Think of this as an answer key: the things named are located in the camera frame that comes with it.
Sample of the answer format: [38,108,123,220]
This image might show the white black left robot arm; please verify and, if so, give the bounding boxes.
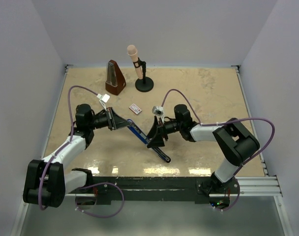
[23,104,130,209]

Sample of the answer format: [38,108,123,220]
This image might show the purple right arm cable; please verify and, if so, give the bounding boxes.
[161,88,275,212]

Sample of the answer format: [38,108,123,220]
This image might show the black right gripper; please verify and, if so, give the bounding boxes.
[146,116,183,148]

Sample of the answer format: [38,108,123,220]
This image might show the blue and black stapler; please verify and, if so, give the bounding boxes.
[127,119,171,163]

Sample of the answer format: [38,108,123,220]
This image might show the beige microphone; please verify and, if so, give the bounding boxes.
[127,45,143,79]

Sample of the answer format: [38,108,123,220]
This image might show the aluminium frame rail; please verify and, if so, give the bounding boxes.
[23,175,284,197]

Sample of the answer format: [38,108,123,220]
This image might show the black microphone stand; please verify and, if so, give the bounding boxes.
[135,59,154,92]

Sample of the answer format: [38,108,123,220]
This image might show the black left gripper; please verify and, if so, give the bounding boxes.
[88,107,131,130]

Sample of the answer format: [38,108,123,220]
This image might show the brown wooden metronome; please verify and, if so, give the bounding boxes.
[105,60,126,95]

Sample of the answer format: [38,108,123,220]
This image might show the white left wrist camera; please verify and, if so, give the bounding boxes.
[96,93,110,111]

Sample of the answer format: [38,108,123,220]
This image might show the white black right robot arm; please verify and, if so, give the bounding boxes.
[147,104,260,193]

